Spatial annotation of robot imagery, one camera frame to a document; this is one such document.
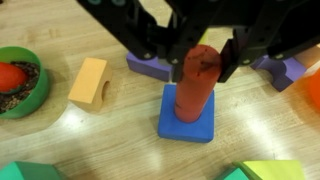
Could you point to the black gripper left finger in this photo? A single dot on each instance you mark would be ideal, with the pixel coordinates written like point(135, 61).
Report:
point(133, 26)

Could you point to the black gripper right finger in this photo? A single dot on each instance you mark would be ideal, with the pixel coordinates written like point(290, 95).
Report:
point(286, 26)

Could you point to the purple square block with hole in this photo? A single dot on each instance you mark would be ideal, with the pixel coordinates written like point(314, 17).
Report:
point(146, 68)

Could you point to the red cylinder block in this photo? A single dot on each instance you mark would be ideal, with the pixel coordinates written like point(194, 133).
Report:
point(193, 96)

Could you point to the blue square base block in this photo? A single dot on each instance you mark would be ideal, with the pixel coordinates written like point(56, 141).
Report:
point(186, 131)

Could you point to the tan cylinder block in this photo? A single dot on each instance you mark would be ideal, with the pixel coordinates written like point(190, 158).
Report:
point(310, 56)

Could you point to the purple arch block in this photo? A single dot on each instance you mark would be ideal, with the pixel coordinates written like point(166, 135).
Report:
point(293, 71)

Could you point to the tan arch block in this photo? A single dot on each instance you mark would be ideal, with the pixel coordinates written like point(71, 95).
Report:
point(88, 83)

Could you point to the yellow-green triangle block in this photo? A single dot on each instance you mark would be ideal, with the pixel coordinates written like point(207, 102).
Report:
point(273, 170)

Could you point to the large teal arch block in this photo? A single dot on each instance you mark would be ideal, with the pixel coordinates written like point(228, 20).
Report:
point(30, 171)

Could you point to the orange plastic bowl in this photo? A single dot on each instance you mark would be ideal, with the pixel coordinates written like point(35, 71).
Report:
point(313, 90)

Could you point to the brown granules pile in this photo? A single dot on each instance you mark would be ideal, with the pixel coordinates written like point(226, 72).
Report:
point(31, 71)

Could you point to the green plastic bowl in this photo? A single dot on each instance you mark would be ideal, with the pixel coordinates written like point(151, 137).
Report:
point(40, 96)

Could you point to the red ball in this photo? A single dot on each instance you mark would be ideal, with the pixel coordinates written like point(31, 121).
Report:
point(11, 76)

